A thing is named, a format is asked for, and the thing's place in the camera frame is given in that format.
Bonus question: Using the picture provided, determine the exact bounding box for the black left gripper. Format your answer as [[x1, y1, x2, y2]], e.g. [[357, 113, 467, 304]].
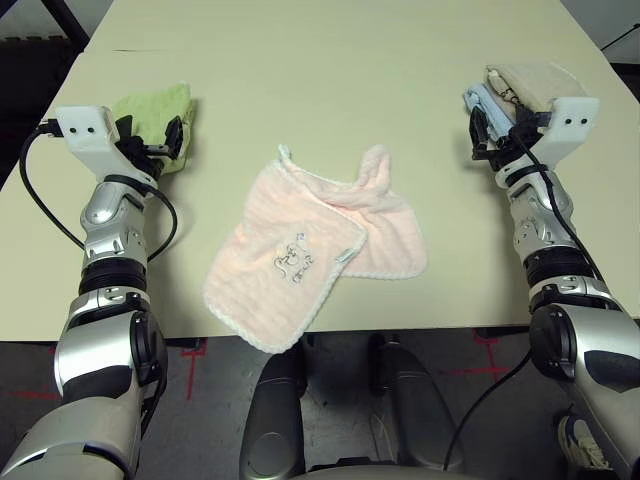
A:
[[114, 114, 185, 176]]

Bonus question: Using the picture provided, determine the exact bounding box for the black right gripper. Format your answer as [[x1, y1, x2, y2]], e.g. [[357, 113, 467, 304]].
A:
[[467, 107, 551, 171]]

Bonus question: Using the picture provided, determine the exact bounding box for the pink towel with embroidery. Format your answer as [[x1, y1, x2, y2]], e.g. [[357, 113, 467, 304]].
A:
[[201, 143, 430, 354]]

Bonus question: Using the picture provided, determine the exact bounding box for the light blue folded towel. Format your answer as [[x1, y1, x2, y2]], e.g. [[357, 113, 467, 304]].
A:
[[462, 84, 516, 139]]

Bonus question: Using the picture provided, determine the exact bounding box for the green folded towel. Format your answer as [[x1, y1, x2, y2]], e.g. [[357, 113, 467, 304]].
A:
[[108, 82, 197, 175]]

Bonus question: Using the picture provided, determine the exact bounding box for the beige folded towel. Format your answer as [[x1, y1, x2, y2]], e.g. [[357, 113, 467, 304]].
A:
[[482, 62, 589, 116]]

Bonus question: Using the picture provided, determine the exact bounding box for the black slanted stand leg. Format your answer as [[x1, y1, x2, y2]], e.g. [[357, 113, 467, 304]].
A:
[[39, 0, 91, 54]]

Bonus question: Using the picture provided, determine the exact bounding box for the thin black stand leg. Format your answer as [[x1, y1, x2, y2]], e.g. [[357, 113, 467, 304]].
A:
[[599, 33, 640, 52]]

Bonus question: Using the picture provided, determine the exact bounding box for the white sneaker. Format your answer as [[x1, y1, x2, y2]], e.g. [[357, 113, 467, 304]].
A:
[[557, 412, 619, 474]]

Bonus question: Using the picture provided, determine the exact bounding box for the beige robot waist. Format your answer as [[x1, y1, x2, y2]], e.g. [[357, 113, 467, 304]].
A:
[[299, 462, 451, 480]]

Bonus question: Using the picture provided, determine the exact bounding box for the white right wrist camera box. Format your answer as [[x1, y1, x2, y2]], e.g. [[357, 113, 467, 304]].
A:
[[529, 96, 600, 174]]

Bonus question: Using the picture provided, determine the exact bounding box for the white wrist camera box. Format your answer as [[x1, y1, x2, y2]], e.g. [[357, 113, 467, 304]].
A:
[[529, 96, 600, 174], [54, 103, 151, 184]]

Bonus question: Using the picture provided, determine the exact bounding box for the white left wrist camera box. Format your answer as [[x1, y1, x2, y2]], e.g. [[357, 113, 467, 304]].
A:
[[54, 103, 151, 184]]

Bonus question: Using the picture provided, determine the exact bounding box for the black table frame bar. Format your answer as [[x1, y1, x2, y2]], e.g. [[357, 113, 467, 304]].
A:
[[472, 327, 532, 339], [164, 337, 209, 351]]

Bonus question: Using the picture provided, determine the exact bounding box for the thin white floor cord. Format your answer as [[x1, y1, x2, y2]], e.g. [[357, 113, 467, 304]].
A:
[[369, 409, 396, 451]]

